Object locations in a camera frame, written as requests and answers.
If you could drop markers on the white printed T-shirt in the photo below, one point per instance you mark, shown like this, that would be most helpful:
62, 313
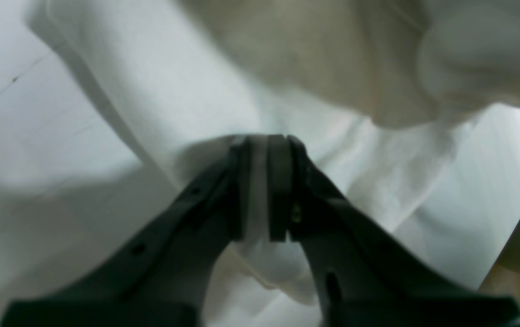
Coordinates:
383, 93

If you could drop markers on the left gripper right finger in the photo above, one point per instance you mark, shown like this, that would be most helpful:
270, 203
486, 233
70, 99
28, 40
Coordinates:
364, 277

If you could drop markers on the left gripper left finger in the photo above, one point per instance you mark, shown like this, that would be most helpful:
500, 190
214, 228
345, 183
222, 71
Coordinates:
160, 277

